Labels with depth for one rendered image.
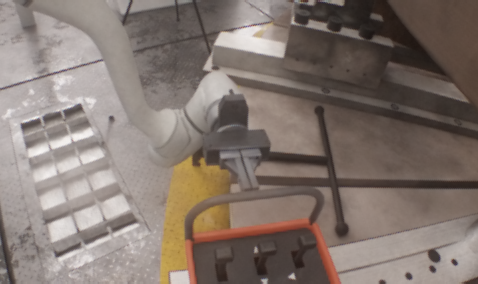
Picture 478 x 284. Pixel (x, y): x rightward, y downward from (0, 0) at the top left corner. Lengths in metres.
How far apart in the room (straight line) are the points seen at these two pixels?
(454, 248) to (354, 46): 0.92
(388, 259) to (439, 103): 1.21
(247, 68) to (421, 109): 0.89
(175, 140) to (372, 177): 0.82
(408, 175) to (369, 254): 0.81
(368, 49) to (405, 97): 0.38
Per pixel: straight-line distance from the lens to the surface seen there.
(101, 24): 0.61
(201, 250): 0.47
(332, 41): 1.41
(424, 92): 1.73
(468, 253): 0.80
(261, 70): 1.59
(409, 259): 0.71
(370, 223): 1.21
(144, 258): 1.36
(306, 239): 0.43
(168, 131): 0.79
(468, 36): 0.92
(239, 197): 0.40
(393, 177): 1.40
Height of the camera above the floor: 1.22
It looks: 45 degrees down
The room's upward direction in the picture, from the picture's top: 9 degrees clockwise
